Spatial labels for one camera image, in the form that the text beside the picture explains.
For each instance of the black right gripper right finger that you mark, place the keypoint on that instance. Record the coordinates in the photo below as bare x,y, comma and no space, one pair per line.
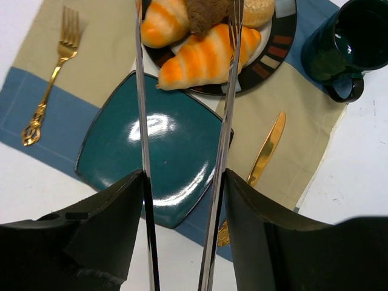
274,248

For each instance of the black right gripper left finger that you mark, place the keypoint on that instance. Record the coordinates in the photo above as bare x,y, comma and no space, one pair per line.
85,246

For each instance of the silver metal tongs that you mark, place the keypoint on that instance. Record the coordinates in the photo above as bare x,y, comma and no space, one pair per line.
208,256

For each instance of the brown chocolate croissant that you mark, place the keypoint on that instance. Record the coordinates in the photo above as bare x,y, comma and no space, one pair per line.
204,14

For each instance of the gold knife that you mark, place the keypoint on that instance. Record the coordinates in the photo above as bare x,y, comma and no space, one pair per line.
267,150

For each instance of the teal square plate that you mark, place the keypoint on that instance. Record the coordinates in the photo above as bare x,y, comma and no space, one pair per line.
183,140

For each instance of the blue and beige placemat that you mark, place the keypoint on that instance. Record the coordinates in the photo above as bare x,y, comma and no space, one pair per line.
86,83

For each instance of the gold fork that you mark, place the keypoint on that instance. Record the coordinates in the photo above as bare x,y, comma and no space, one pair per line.
67,49

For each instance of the striped orange croissant front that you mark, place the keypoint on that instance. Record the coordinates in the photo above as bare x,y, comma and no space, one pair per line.
200,61

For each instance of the striped orange croissant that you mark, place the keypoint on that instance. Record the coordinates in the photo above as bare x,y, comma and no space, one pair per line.
165,22
200,61

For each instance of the round patterned dark plate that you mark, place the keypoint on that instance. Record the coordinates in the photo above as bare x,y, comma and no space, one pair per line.
277,39

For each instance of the dark green mug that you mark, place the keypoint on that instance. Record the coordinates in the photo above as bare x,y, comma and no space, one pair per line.
349,44

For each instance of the round beige bun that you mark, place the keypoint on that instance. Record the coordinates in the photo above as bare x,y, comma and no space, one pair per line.
257,12

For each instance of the striped orange croissant back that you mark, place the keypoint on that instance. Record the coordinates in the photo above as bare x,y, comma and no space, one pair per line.
165,22

